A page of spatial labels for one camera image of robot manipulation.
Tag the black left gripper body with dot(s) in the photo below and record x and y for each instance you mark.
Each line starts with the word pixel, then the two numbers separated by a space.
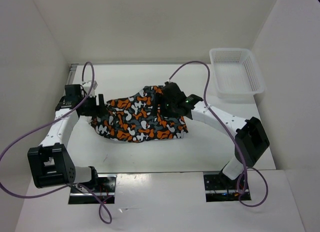
pixel 90 108

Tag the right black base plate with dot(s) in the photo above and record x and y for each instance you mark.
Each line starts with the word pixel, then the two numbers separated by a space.
pixel 219 188

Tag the orange grey camouflage shorts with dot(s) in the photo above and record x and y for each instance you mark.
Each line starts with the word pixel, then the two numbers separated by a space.
pixel 130 119

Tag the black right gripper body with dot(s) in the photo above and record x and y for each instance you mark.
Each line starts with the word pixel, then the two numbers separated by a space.
pixel 169 109

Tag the white perforated plastic basket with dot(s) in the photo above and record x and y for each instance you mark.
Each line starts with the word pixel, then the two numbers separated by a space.
pixel 236 73

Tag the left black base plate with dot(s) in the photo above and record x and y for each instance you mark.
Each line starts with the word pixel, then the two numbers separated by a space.
pixel 105 191

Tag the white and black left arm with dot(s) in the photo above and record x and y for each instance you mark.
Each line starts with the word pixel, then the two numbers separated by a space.
pixel 50 162

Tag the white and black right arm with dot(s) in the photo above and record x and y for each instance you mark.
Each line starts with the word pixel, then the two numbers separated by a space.
pixel 249 134

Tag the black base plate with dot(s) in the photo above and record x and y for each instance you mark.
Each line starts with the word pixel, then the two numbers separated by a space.
pixel 219 188
pixel 105 191

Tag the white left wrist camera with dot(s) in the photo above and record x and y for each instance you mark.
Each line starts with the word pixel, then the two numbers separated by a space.
pixel 89 87

